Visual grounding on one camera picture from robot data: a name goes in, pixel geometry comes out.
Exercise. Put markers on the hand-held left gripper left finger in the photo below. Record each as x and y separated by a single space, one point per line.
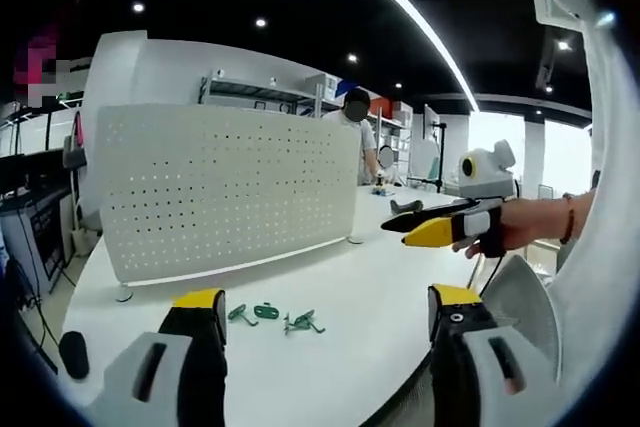
165 377

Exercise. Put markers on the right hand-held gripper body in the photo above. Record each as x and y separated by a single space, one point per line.
492 172

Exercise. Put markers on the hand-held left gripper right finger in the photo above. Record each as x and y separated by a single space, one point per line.
480 372

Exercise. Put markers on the green hook assembly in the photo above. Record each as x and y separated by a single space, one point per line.
314 326
265 312
239 313
292 323

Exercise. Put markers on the white perforated mounting plate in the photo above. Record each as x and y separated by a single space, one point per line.
225 187

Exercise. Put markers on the person's right hand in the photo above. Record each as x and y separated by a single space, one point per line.
525 227

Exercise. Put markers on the grey curved object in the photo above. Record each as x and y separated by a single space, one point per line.
406 206

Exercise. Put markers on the black tripod stand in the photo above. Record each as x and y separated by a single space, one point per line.
440 157

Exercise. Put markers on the white mesh chair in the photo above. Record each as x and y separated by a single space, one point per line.
522 317

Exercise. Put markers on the black foam cylinder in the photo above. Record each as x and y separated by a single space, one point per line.
75 354

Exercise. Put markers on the person's white shirt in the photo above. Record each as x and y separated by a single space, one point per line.
600 297

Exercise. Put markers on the grey metal shelf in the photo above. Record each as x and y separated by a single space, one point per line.
260 94

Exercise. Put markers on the dark workbench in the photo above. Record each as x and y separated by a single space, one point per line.
35 217

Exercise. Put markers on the grey chair back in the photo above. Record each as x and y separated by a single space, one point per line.
75 159

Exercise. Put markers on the white rounded partition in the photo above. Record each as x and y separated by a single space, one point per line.
150 72

